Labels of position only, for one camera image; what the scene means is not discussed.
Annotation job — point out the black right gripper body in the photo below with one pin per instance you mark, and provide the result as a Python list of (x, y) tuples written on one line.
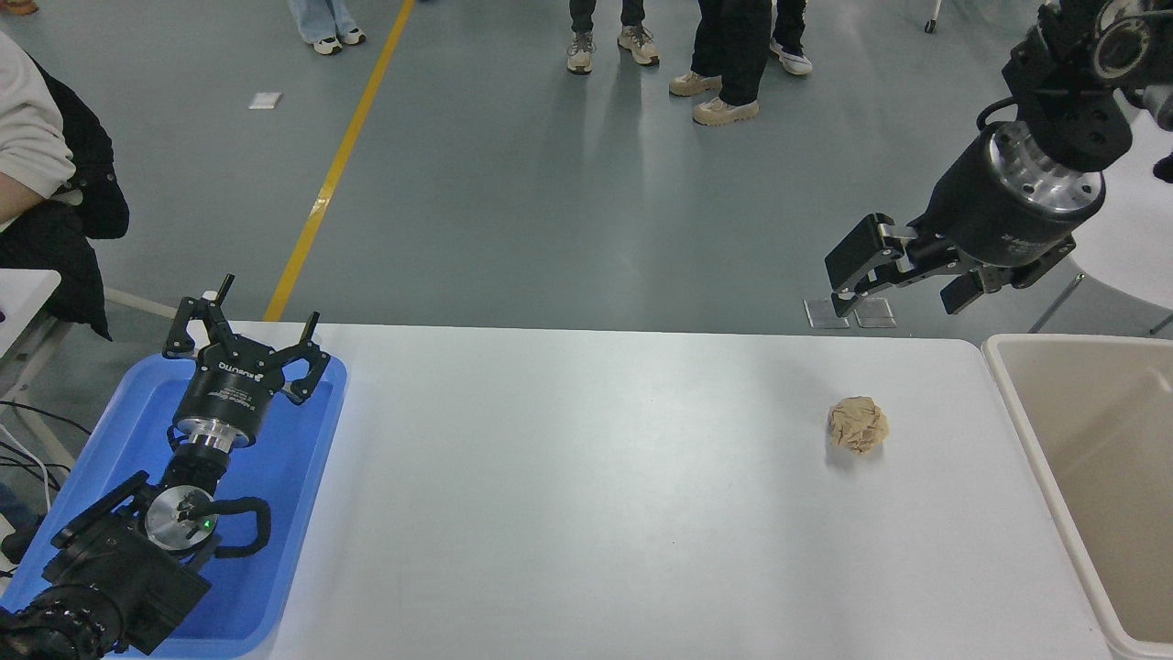
[(990, 220)]

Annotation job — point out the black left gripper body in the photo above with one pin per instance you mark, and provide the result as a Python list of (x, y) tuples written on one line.
[(229, 390)]

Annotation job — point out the tan paper ball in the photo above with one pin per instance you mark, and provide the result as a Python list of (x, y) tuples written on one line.
[(858, 425)]

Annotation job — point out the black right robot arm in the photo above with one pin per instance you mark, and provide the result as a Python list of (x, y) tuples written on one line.
[(1072, 101)]

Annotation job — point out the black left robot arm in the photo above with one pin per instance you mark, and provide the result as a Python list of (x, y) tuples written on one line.
[(119, 568)]

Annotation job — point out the clear floor plate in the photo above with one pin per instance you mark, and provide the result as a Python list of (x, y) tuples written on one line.
[(820, 316), (875, 313)]

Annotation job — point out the white metal bar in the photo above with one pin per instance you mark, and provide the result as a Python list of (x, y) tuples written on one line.
[(137, 302)]

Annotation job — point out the blue plastic tray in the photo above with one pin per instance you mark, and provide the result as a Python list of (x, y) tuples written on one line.
[(275, 513)]

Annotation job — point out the white chair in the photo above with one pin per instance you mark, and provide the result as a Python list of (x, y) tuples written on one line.
[(1127, 247)]

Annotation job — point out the white side table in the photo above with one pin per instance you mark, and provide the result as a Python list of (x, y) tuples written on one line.
[(27, 298)]

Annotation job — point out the large pale bin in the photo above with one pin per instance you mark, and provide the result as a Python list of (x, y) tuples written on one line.
[(1100, 440)]

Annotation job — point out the white furniture leg with caster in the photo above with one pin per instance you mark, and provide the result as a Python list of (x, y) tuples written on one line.
[(932, 23)]

